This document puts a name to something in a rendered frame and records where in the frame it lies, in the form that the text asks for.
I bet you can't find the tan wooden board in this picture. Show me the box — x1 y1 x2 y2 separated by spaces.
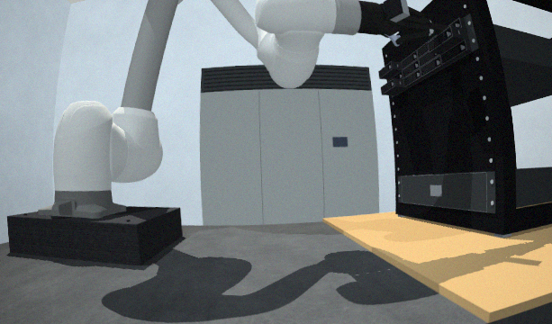
322 211 552 323

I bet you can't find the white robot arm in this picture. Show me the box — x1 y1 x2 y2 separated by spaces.
38 0 361 219

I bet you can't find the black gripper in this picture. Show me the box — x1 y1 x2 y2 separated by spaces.
357 0 449 48

